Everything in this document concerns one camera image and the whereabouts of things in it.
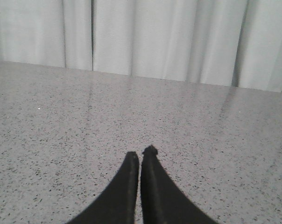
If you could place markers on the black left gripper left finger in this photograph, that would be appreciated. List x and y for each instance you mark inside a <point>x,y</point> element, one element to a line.
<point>116,204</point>

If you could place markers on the grey curtain backdrop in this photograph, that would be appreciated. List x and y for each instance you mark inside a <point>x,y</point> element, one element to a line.
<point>224,42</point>

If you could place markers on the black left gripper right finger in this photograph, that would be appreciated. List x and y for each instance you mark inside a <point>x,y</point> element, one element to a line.
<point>162,201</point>

